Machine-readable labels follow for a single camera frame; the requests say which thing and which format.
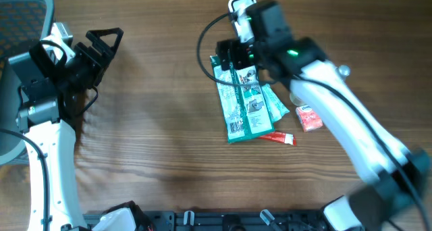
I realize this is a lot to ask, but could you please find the red stick sachet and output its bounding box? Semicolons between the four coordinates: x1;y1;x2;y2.
259;132;296;146

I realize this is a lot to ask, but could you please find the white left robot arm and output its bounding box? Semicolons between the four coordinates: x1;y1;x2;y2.
3;28;124;230

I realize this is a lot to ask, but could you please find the white barcode scanner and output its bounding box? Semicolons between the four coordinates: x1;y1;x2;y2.
228;0;257;43

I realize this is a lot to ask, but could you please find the grey plastic shopping basket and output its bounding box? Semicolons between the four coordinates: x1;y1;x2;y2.
0;0;55;167

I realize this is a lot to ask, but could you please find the teal tissue packet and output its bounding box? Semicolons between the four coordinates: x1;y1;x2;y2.
261;84;290;123

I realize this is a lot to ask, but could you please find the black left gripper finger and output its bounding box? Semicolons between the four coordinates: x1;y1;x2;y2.
43;22;76;66
84;27;124;59

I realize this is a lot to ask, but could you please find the green lid glass jar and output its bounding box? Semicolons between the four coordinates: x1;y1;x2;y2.
290;93;305;107

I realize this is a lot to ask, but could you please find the red carton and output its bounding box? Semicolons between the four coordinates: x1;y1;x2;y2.
296;105;323;132

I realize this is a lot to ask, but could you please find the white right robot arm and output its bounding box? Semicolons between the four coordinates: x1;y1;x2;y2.
216;38;431;230

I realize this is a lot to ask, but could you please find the green packaged goods bag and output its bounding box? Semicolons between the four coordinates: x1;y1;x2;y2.
210;56;274;143

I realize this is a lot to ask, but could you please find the yellow oil glass bottle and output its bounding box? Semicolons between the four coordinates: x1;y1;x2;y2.
336;65;351;80

